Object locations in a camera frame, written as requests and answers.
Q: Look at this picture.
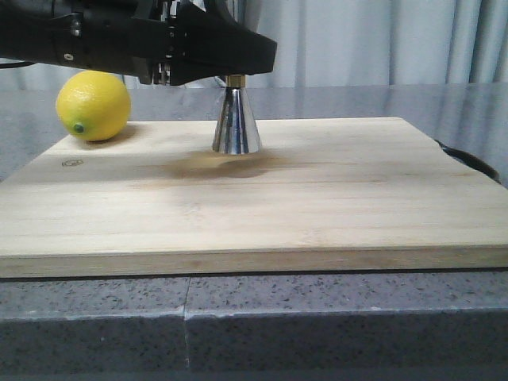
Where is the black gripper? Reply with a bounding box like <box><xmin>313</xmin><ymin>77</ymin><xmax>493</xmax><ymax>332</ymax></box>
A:
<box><xmin>0</xmin><ymin>0</ymin><xmax>183</xmax><ymax>85</ymax></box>

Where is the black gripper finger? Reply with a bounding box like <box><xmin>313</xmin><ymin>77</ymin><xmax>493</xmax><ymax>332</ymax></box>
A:
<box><xmin>170</xmin><ymin>1</ymin><xmax>277</xmax><ymax>85</ymax></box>

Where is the steel double jigger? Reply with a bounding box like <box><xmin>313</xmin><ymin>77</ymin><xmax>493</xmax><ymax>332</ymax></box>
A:
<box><xmin>212</xmin><ymin>75</ymin><xmax>262</xmax><ymax>155</ymax></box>

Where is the yellow lemon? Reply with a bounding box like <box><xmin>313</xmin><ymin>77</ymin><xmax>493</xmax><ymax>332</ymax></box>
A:
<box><xmin>56</xmin><ymin>71</ymin><xmax>131</xmax><ymax>141</ymax></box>

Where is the grey curtain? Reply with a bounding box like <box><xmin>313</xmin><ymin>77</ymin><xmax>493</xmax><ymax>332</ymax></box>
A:
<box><xmin>0</xmin><ymin>0</ymin><xmax>508</xmax><ymax>89</ymax></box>

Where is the wooden cutting board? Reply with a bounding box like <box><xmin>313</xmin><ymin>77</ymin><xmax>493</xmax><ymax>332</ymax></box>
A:
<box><xmin>1</xmin><ymin>117</ymin><xmax>507</xmax><ymax>278</ymax></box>

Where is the black board strap handle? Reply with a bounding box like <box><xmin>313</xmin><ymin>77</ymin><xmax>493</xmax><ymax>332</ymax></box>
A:
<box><xmin>435</xmin><ymin>140</ymin><xmax>501</xmax><ymax>183</ymax></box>

